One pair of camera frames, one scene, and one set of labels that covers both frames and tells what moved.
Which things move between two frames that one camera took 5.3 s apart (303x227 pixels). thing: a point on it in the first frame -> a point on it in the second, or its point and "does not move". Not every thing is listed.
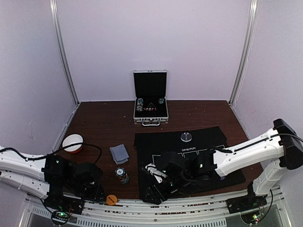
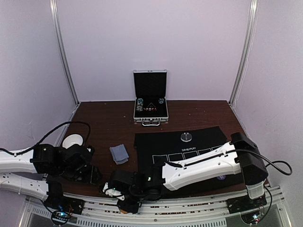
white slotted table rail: [191, 212] does not move
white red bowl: [73, 143] does not move
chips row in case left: [140, 104] does not move
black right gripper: [158, 187] -> [128, 204]
